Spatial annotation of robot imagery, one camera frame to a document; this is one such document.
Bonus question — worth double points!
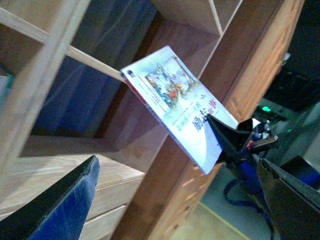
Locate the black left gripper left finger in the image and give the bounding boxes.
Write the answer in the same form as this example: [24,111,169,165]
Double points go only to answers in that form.
[0,155,100,240]

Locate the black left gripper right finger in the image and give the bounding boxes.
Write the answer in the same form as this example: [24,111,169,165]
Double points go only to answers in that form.
[257,158,320,240]

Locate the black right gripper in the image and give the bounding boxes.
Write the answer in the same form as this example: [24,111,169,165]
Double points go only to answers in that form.
[206,115,279,167]

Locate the white illustrated paperback book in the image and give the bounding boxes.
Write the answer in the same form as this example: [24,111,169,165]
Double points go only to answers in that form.
[120,45,238,175]

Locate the wooden bookshelf unit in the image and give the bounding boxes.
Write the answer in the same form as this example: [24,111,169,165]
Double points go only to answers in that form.
[0,0,304,240]

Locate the dark blue curtain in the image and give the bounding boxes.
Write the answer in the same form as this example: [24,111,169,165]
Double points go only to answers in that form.
[31,0,157,137]

